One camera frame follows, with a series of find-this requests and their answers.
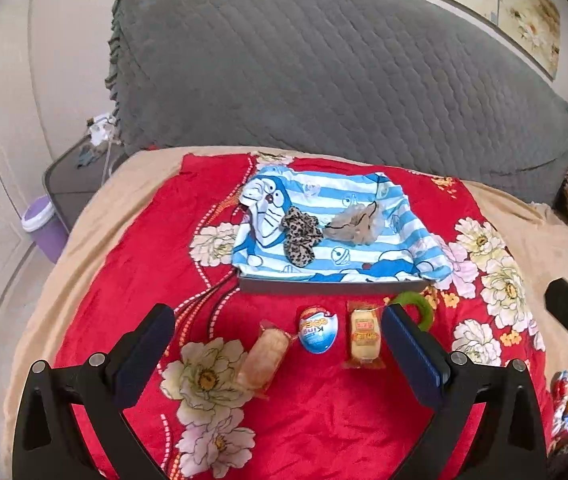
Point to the grey quilted headboard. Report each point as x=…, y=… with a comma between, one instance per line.
x=392, y=82

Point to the grey bedside table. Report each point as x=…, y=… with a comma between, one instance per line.
x=71, y=187

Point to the orange packaged bread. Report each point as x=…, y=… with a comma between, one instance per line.
x=264, y=359

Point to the blue white surprise egg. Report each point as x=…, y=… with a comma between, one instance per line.
x=317, y=329

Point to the leopard print scrunchie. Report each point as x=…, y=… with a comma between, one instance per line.
x=301, y=234

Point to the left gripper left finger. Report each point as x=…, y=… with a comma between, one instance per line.
x=48, y=443

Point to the grey shallow tray box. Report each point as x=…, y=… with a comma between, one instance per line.
x=265, y=286

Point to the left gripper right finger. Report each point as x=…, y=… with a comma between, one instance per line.
x=509, y=441

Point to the red floral blanket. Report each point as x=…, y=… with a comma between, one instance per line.
x=319, y=418

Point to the colourful snack wrappers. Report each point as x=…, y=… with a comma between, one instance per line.
x=559, y=393

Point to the blue striped Doraemon cloth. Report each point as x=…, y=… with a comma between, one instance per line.
x=405, y=251

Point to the purple trash bin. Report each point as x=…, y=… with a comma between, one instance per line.
x=42, y=223

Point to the yellow packaged cake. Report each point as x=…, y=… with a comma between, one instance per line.
x=364, y=338

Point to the white charger with cable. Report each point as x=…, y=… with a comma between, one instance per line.
x=102, y=138

